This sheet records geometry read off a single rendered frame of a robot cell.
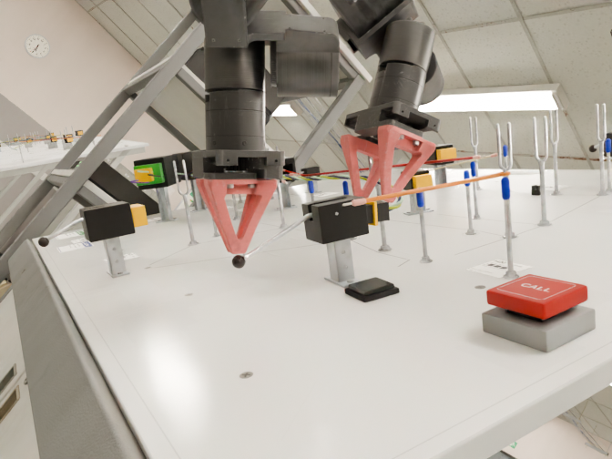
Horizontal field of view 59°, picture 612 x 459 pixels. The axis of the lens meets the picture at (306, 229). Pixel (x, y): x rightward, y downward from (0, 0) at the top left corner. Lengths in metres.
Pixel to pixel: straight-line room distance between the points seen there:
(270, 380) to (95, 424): 0.12
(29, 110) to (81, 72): 0.85
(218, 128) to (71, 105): 7.60
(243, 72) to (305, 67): 0.06
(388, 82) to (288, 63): 0.15
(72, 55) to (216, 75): 7.65
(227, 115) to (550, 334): 0.32
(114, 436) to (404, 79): 0.45
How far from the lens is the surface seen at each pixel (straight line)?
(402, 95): 0.61
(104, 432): 0.39
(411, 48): 0.63
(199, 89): 1.52
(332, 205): 0.55
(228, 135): 0.50
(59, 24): 8.17
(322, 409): 0.35
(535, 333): 0.41
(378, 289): 0.52
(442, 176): 1.21
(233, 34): 0.48
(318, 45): 0.51
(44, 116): 8.03
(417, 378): 0.37
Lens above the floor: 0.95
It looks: 13 degrees up
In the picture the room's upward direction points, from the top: 35 degrees clockwise
